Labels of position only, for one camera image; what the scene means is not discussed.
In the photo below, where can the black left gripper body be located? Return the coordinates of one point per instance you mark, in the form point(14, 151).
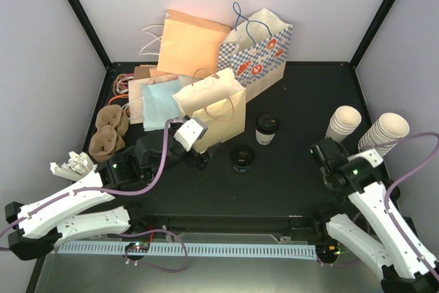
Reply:
point(194, 160)

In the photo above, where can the black lidded coffee cup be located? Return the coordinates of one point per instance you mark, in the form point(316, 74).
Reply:
point(242, 158)

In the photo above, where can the beige kraft paper bag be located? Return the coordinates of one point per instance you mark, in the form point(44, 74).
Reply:
point(219, 101)

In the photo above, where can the white takeout coffee cup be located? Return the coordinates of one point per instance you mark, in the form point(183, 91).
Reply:
point(263, 139)

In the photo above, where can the black coffee cup lid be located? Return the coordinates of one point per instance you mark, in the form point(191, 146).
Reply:
point(267, 124)

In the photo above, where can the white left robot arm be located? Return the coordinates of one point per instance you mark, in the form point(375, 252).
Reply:
point(38, 228)

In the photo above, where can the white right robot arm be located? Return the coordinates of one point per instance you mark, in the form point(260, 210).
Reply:
point(397, 257)

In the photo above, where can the light blue paper bag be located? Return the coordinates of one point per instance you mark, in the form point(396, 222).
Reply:
point(159, 104)

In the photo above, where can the brown pulp carrier stack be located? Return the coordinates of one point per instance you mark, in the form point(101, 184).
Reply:
point(112, 124)

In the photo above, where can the flat brown paper bags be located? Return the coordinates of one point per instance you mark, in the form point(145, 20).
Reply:
point(129, 86)

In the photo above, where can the orange paper bag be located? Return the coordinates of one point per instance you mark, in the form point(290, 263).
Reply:
point(190, 43)

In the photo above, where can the blue checkered paper bag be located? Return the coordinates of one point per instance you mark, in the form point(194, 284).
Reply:
point(256, 49)

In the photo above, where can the short white cup stack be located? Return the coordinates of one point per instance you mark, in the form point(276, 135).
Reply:
point(343, 122)

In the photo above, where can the tall white cup stack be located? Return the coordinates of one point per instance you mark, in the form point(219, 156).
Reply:
point(385, 133)

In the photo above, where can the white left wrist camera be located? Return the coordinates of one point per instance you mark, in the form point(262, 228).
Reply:
point(190, 131)

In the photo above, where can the light blue cable duct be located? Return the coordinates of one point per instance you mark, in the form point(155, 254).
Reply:
point(164, 249)

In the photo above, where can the black frame post left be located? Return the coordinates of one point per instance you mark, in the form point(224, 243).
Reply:
point(90, 32)

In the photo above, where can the black frame post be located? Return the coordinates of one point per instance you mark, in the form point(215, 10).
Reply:
point(90, 32)
point(371, 32)

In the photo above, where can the black frame post right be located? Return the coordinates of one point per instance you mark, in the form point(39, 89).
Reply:
point(371, 32)

